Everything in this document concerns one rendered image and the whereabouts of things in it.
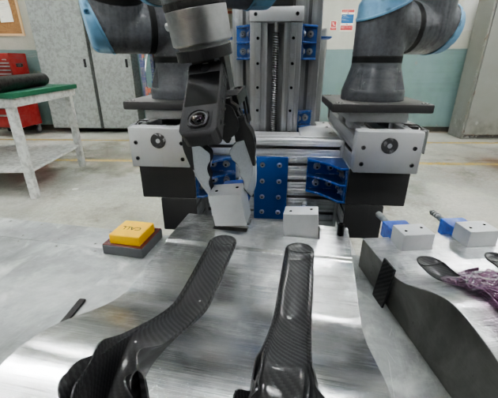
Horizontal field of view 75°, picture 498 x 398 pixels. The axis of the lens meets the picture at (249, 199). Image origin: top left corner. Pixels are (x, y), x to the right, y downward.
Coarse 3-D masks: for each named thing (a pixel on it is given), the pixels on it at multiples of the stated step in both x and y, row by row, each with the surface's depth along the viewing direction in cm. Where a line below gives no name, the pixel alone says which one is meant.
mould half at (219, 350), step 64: (192, 256) 43; (256, 256) 43; (320, 256) 43; (128, 320) 30; (256, 320) 32; (320, 320) 33; (0, 384) 21; (192, 384) 21; (320, 384) 21; (384, 384) 22
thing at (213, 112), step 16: (208, 64) 40; (192, 80) 40; (208, 80) 39; (224, 80) 40; (192, 96) 38; (208, 96) 38; (224, 96) 40; (192, 112) 37; (208, 112) 36; (192, 128) 36; (208, 128) 36; (192, 144) 37; (208, 144) 37
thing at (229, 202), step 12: (240, 180) 53; (216, 192) 48; (228, 192) 47; (240, 192) 47; (216, 204) 48; (228, 204) 47; (240, 204) 47; (216, 216) 49; (228, 216) 48; (240, 216) 48
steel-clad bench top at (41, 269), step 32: (0, 224) 71; (32, 224) 71; (64, 224) 71; (0, 256) 59; (32, 256) 59; (64, 256) 59; (96, 256) 59; (0, 288) 51; (32, 288) 51; (64, 288) 51; (96, 288) 51; (0, 320) 44; (32, 320) 44; (384, 320) 44; (0, 352) 40; (384, 352) 40; (416, 352) 40; (416, 384) 36
